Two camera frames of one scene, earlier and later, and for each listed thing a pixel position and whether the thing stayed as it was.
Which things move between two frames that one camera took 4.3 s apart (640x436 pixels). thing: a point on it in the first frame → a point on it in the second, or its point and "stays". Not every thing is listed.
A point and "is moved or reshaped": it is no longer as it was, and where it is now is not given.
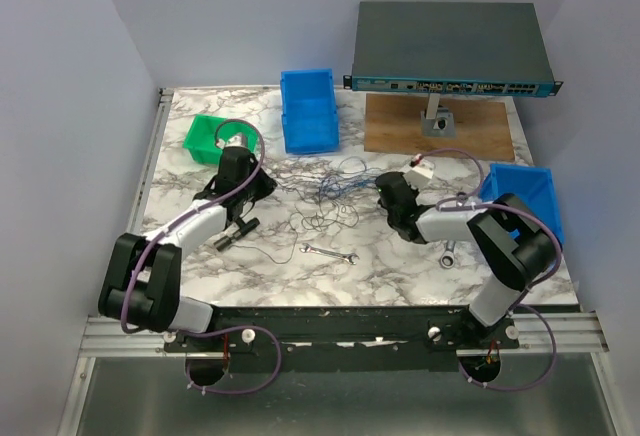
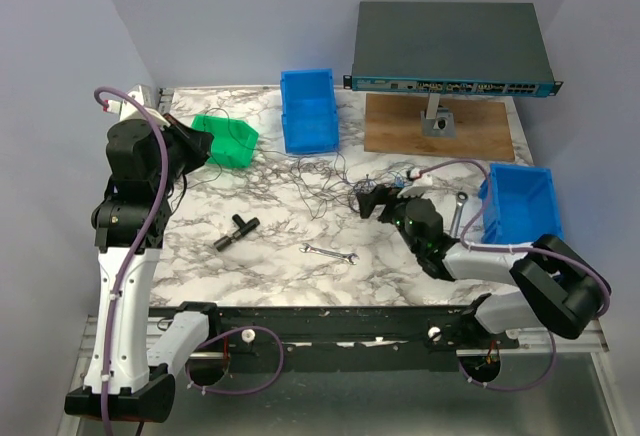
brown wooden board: (393, 125) stays
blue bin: (533, 189) stays
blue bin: (310, 114) stays
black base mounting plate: (335, 339) stays
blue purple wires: (351, 176) is moved or reshaped
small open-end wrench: (307, 247) stays
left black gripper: (267, 186) → (197, 143)
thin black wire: (322, 214) → (280, 152)
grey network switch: (450, 48) stays
